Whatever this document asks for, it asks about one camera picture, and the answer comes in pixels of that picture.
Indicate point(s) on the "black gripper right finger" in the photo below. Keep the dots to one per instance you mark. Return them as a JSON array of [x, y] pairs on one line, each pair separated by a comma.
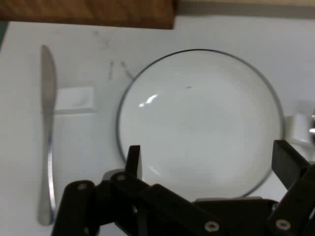
[[295, 196]]

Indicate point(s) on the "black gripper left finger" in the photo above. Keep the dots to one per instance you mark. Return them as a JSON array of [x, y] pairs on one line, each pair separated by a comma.
[[118, 204]]

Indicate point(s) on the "silver table knife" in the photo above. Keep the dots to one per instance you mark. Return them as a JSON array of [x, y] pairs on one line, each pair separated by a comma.
[[47, 98]]

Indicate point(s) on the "white ceramic cutlery rest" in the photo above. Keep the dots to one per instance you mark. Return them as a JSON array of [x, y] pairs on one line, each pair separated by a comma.
[[299, 127], [76, 99]]

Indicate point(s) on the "white plate with dark rim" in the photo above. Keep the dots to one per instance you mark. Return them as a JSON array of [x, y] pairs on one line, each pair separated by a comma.
[[197, 123]]

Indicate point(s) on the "dark wooden drawer cabinet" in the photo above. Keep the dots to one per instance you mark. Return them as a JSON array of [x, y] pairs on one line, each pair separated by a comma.
[[86, 12]]

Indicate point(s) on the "green foam tile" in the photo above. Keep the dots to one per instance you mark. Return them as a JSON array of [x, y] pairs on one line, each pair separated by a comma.
[[2, 37]]

